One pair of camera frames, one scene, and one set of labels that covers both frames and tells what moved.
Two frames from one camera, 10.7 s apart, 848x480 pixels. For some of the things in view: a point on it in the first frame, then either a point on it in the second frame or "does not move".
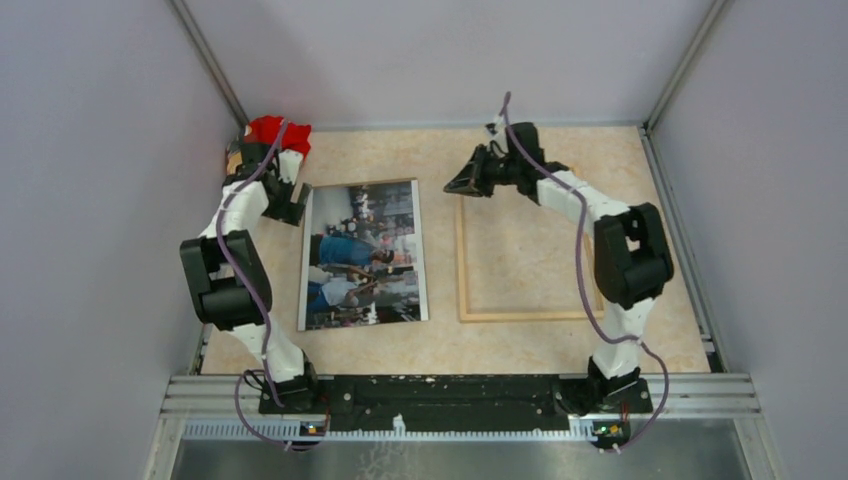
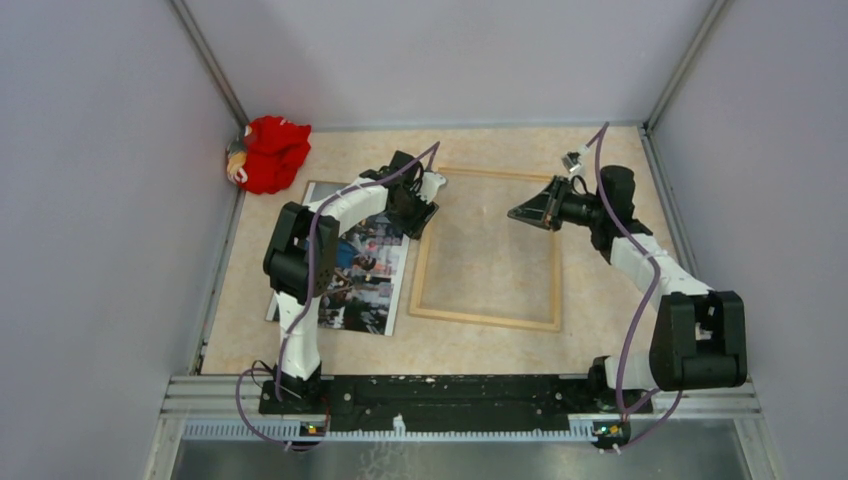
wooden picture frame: [490, 316] -> [415, 309]
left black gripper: [289, 212] -> [416, 226]
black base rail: [454, 401] does not move
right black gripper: [472, 181] -> [545, 208]
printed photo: [362, 259] does not move
